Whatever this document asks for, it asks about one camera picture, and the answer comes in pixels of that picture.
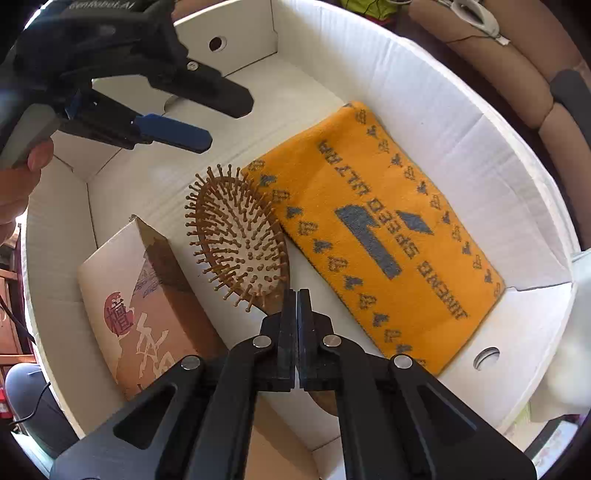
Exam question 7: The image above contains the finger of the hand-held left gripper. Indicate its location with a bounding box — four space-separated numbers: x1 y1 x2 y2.
48 288 297 480
60 90 213 155
297 288 539 480
150 58 254 118

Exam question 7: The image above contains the wooden hairbrush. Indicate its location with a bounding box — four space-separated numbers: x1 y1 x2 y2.
185 165 340 416

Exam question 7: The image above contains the brown printed carton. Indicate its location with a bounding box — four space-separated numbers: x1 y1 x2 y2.
77 215 319 480

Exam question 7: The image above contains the white cardboard box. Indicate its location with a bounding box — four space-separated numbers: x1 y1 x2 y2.
21 0 583 480

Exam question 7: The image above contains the person's left hand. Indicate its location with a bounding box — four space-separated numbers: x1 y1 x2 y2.
0 138 55 241

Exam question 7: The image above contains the orange printed towel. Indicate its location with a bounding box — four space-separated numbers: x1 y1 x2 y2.
242 102 506 376

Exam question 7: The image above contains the green plastic bag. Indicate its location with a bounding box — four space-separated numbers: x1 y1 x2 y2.
342 0 393 21

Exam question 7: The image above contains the dark grey round object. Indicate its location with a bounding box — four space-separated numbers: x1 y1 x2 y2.
4 362 79 457

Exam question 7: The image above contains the white grey massager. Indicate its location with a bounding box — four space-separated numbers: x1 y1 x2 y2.
438 0 511 47

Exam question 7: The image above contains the brown sofa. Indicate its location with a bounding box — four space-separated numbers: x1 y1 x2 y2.
409 0 591 153

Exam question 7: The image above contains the black cushion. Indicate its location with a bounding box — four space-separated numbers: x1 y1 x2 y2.
549 69 591 114

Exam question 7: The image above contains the black cable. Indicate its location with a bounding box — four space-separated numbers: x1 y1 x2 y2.
0 295 51 428

